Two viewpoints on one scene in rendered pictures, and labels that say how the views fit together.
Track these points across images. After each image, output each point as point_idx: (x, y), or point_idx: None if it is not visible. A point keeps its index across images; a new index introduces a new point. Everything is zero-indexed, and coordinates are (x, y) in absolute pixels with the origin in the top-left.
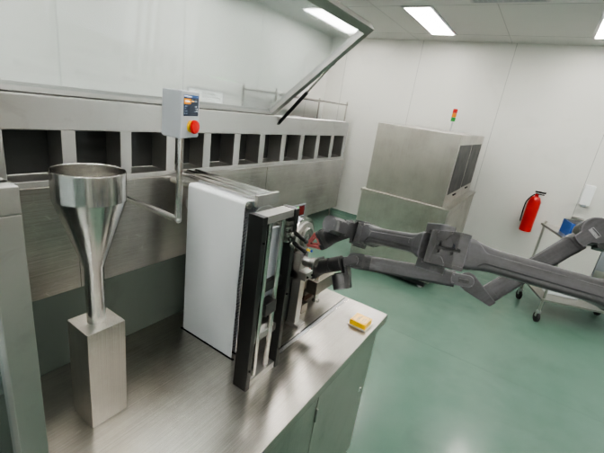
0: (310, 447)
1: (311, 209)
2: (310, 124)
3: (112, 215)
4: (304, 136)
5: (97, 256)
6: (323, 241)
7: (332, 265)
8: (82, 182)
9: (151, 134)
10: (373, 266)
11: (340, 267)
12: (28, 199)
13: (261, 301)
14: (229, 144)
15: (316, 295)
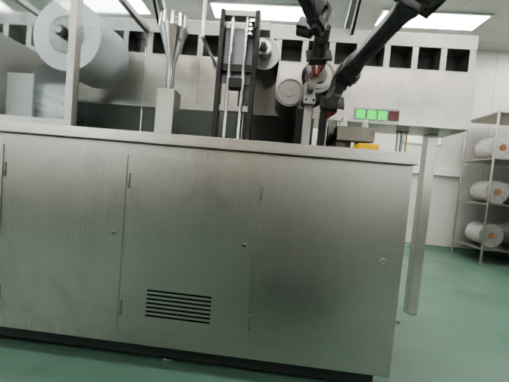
0: (260, 235)
1: (413, 120)
2: (398, 36)
3: (170, 28)
4: (390, 46)
5: (168, 52)
6: (308, 54)
7: (329, 86)
8: (161, 13)
9: None
10: (349, 59)
11: (332, 82)
12: (182, 61)
13: (226, 74)
14: (301, 50)
15: None
